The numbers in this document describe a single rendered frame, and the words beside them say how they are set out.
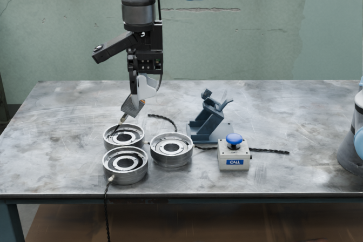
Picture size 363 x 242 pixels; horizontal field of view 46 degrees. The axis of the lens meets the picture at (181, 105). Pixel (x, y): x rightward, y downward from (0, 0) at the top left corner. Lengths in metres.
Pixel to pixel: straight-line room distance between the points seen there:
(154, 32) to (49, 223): 0.64
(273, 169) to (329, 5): 1.78
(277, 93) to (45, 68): 1.76
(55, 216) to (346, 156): 0.81
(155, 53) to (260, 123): 0.42
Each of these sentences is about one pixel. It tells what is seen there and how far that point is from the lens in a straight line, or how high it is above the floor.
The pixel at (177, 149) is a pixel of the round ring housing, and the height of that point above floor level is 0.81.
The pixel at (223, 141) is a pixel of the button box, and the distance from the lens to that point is 1.06.
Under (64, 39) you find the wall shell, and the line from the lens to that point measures 2.72.
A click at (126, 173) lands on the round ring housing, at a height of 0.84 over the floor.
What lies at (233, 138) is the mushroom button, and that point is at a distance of 1.01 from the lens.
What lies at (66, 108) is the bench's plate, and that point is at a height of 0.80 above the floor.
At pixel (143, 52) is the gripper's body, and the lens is 0.97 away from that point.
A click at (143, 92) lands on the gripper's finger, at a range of 1.01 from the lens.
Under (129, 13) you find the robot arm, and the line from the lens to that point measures 0.94.
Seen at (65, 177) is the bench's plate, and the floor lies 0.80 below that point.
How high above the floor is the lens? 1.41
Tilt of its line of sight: 28 degrees down
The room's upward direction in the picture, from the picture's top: straight up
